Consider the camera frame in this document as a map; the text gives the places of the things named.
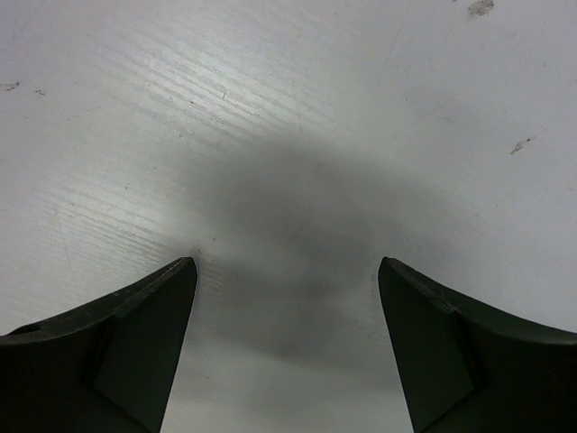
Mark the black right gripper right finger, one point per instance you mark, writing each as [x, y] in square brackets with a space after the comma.
[466, 366]

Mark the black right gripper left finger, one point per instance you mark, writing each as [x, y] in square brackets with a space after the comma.
[105, 366]

